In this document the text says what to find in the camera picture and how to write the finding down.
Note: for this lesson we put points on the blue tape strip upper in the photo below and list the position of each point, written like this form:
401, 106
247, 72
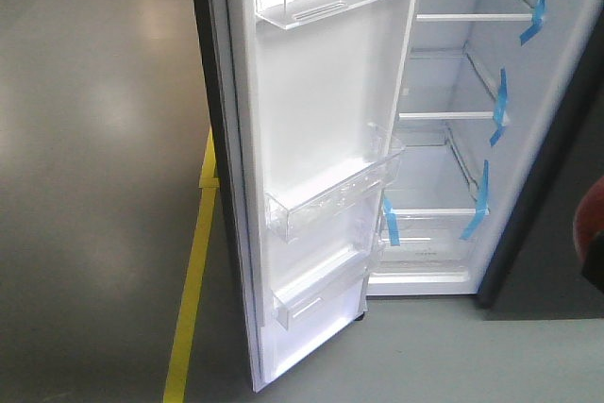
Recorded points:
537, 22

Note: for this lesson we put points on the blue tape strip lower left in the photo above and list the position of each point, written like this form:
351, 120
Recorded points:
391, 222

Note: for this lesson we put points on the grey open fridge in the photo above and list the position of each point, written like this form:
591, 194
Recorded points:
444, 118

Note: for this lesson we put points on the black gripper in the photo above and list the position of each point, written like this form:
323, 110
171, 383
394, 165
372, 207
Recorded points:
593, 266

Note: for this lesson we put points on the blue tape strip middle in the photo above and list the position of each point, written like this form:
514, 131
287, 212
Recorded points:
500, 111

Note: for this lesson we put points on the yellow floor tape line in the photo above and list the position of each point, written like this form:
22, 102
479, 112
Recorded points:
179, 363

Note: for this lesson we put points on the white fridge door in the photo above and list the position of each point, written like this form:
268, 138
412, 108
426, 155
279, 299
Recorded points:
284, 104

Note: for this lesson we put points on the red apple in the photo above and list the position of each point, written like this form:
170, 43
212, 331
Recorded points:
588, 219

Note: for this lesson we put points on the lower clear door bin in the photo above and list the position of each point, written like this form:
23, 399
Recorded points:
324, 281

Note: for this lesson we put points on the blue tape strip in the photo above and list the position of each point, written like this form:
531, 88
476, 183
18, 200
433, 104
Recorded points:
481, 207
391, 222
537, 22
500, 111

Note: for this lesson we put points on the blue tape strip lower right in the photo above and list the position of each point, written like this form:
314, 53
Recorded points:
481, 207

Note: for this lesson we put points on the middle clear door bin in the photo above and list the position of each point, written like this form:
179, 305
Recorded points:
338, 187

